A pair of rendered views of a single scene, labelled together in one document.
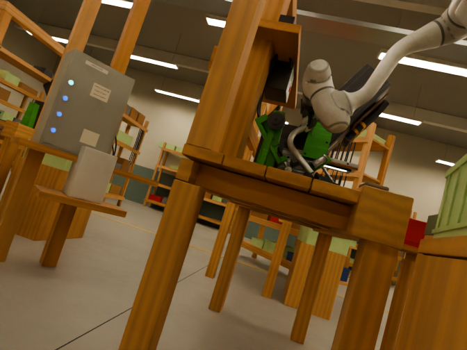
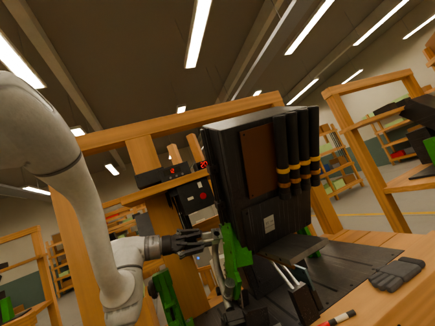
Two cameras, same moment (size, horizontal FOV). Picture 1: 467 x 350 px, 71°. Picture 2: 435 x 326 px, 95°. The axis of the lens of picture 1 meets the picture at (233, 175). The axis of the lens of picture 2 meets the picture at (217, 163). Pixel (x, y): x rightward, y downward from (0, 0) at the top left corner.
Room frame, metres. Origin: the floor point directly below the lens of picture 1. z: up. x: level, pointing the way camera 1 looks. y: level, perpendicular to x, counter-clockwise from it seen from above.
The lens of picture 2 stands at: (1.23, -1.10, 1.38)
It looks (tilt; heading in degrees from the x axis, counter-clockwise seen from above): 9 degrees up; 59
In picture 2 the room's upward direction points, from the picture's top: 22 degrees counter-clockwise
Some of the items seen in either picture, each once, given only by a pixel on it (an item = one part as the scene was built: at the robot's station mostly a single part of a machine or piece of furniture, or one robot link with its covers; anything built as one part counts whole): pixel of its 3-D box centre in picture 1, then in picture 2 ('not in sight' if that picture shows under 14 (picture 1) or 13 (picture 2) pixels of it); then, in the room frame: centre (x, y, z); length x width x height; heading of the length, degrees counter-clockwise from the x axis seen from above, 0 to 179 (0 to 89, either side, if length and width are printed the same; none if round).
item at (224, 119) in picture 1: (260, 96); (213, 200); (1.76, -0.02, 1.36); 1.49 x 0.09 x 0.97; 168
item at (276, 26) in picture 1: (275, 73); (205, 175); (1.75, -0.06, 1.52); 0.90 x 0.25 x 0.04; 168
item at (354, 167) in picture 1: (319, 160); (277, 244); (1.75, -0.43, 1.11); 0.39 x 0.16 x 0.03; 78
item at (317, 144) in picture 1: (317, 142); (235, 246); (1.61, -0.36, 1.17); 0.13 x 0.12 x 0.20; 168
